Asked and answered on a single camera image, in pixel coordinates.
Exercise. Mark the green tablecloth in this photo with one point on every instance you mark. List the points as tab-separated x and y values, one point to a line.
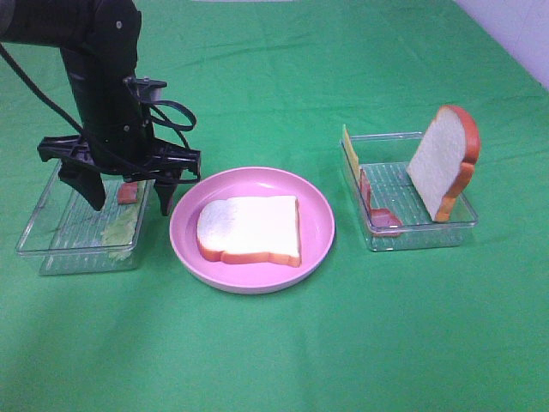
452	329

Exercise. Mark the clear plastic box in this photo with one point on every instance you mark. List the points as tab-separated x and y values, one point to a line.
384	157
63	234

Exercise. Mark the bread slice from box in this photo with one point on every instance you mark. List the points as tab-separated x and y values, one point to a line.
249	230

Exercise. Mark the clear right plastic box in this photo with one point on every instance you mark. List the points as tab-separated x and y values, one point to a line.
384	157

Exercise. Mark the bread slice in right box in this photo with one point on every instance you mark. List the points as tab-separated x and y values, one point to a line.
444	162

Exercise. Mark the clear left plastic box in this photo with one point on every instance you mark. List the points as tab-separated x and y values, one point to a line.
63	234

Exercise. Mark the pink round plate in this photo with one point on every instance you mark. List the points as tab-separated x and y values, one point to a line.
316	225

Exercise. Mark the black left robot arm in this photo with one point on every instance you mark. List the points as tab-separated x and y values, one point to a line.
118	111

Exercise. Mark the yellow cheese slice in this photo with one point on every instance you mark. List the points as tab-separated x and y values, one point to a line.
352	157

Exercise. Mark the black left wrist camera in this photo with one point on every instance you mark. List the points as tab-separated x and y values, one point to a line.
145	90

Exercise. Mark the green lettuce leaf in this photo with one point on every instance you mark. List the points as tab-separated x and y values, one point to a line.
121	231

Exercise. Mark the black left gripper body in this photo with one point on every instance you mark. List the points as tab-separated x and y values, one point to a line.
162	160

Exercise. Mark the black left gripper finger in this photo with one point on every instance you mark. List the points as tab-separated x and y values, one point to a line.
86	182
165	189

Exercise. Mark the bacon strip from box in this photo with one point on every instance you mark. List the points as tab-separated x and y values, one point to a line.
127	193
380	221

